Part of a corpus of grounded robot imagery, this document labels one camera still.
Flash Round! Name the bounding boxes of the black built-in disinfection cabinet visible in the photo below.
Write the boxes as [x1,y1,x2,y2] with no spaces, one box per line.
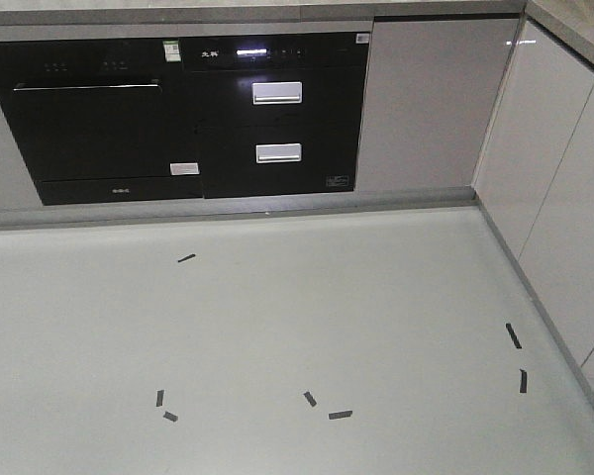
[181,32,369,198]

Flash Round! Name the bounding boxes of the white cabinet door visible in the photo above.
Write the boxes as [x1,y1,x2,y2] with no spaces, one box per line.
[356,18,519,192]

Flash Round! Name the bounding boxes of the green energy label sticker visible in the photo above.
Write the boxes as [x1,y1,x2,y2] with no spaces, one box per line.
[162,41,181,62]

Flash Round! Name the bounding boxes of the white side cabinet panels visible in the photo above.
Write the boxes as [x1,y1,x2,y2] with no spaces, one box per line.
[475,21,594,392]

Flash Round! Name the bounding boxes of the lower silver drawer handle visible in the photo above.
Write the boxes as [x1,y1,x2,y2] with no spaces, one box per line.
[255,143,302,164]

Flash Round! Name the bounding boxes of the silver drawer handle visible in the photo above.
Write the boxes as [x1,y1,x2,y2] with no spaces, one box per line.
[251,81,303,105]
[255,143,302,164]

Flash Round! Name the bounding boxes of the upper silver drawer handle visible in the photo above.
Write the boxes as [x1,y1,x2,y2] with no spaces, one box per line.
[251,81,303,105]

